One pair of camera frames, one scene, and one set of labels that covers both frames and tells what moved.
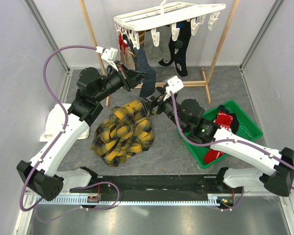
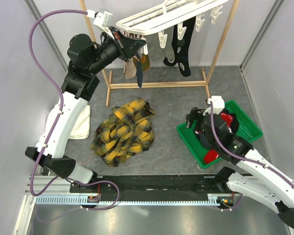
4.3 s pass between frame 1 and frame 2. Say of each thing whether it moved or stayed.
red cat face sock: stayed
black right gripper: moved
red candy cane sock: stayed
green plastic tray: stayed
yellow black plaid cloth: stayed
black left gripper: moved
